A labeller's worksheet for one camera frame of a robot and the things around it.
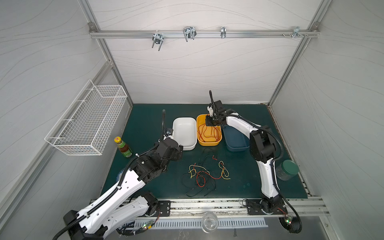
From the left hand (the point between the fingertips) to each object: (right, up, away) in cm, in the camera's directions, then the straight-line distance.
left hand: (175, 142), depth 74 cm
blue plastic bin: (+35, -2, +18) cm, 40 cm away
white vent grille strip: (+11, -38, -4) cm, 40 cm away
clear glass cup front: (+16, -33, -11) cm, 38 cm away
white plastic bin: (+3, +2, +30) cm, 30 cm away
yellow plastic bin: (+18, 0, +24) cm, 30 cm away
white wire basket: (-41, +9, -7) cm, 43 cm away
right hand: (+19, +12, +26) cm, 34 cm away
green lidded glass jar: (+58, -15, +2) cm, 60 cm away
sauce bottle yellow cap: (-31, -4, +8) cm, 32 cm away
